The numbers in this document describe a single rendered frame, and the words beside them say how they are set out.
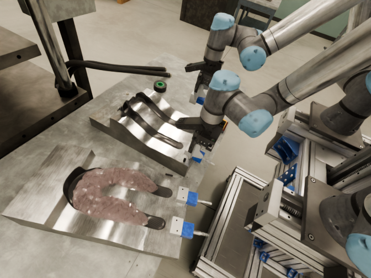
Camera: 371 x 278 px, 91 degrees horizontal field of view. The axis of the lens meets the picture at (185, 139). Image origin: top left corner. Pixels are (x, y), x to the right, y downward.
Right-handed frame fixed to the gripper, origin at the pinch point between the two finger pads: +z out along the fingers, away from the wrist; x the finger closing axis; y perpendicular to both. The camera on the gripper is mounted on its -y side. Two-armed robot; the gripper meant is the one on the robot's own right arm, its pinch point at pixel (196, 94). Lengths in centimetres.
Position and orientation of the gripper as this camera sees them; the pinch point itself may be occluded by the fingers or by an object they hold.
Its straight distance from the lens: 94.5
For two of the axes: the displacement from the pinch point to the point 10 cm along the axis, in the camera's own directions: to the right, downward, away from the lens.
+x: 4.5, -6.4, 6.3
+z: -1.8, 6.2, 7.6
